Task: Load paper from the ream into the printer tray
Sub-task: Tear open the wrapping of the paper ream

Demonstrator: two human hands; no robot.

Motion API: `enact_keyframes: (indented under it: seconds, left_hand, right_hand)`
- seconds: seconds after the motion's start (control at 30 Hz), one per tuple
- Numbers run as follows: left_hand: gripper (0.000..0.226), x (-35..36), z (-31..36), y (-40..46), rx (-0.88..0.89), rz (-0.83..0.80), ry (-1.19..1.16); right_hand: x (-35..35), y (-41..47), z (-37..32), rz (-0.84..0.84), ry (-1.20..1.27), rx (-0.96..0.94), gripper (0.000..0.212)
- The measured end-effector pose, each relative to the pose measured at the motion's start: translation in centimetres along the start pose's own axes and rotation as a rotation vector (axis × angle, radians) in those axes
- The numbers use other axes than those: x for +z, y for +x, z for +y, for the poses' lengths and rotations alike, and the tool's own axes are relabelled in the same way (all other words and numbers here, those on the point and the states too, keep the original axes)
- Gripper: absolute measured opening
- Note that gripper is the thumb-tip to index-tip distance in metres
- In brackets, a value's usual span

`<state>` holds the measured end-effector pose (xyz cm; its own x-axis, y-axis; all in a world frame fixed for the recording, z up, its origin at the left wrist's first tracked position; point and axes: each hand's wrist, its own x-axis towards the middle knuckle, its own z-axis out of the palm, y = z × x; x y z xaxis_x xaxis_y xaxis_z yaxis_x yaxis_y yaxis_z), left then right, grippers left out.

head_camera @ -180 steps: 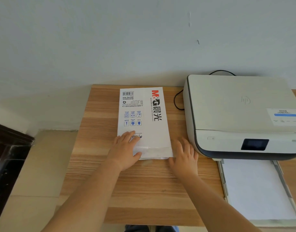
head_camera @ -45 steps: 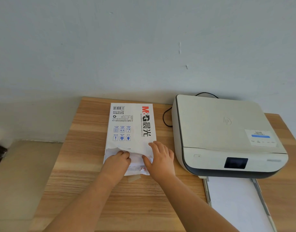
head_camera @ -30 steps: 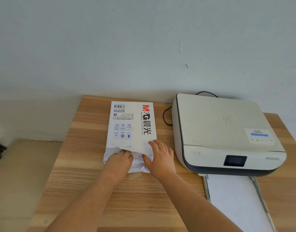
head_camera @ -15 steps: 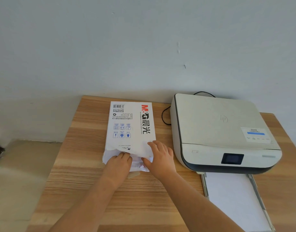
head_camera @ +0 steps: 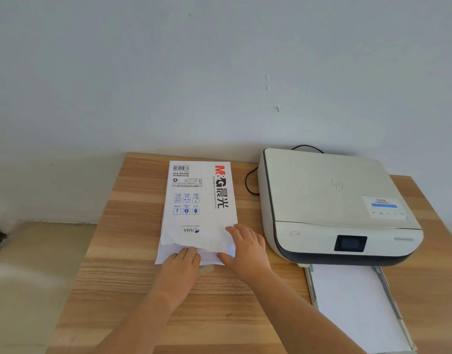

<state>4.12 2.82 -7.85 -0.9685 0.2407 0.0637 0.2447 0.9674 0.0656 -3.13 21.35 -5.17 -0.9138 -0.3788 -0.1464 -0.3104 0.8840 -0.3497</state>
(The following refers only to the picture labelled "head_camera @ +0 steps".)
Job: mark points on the person's right hand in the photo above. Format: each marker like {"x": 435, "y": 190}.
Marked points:
{"x": 250, "y": 259}

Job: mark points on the grey printer paper tray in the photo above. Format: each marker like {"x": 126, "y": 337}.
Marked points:
{"x": 394, "y": 302}

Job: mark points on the white and blue label sticker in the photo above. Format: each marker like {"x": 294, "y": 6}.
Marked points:
{"x": 384, "y": 208}

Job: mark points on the white paper sheet stack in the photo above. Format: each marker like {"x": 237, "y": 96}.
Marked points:
{"x": 211, "y": 258}

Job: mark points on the person's right thumb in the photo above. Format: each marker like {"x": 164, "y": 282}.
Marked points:
{"x": 226, "y": 259}

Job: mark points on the white paper in tray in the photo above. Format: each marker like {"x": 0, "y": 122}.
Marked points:
{"x": 355, "y": 305}

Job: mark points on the person's right forearm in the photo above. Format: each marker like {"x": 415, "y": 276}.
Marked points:
{"x": 303, "y": 320}

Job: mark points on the white printed paper ream wrapper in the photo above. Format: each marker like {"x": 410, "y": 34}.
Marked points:
{"x": 196, "y": 210}

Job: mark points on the person's left forearm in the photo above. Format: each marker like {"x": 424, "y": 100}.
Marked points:
{"x": 145, "y": 324}

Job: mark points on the white and black printer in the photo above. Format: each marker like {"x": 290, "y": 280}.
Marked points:
{"x": 322, "y": 202}

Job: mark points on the person's left hand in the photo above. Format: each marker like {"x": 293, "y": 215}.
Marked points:
{"x": 176, "y": 276}

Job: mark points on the person's left fingers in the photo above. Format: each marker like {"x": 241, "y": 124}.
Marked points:
{"x": 187, "y": 255}

